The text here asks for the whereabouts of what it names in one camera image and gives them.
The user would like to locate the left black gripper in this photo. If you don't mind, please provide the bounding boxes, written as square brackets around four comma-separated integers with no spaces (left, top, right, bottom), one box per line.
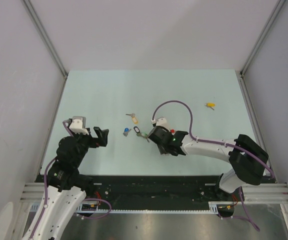
[67,124,108,166]

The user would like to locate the keys with black green tags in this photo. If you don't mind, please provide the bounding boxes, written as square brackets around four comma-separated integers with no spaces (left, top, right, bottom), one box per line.
[133,126,150,143]

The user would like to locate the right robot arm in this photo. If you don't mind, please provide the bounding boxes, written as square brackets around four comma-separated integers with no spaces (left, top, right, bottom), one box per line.
[148,125,268,201]

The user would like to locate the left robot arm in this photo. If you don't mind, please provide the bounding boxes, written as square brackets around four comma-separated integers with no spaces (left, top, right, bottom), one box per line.
[22,127,109,240]

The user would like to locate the key with blue tag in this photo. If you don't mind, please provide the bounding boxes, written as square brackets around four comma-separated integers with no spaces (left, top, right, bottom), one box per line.
[123,128,131,137]

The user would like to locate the key with yellow tag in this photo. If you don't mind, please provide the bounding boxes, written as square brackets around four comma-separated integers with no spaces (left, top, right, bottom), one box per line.
[126,113,139,125]

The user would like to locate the yellow capped key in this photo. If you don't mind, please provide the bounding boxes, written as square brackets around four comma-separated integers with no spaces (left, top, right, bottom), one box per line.
[205,102,216,110]

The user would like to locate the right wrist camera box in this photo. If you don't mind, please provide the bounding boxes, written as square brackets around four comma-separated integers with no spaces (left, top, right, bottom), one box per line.
[151,117,171,132]

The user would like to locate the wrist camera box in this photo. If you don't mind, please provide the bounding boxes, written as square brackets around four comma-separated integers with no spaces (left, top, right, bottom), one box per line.
[151,117,171,132]
[62,116,90,137]

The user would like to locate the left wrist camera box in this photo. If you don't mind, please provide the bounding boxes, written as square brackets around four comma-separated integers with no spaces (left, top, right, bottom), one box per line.
[62,116,90,137]

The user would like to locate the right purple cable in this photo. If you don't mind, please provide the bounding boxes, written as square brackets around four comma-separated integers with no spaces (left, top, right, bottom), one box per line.
[150,99,276,232]

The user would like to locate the white slotted cable duct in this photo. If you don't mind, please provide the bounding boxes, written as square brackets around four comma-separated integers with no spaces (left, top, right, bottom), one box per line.
[30,202,221,215]

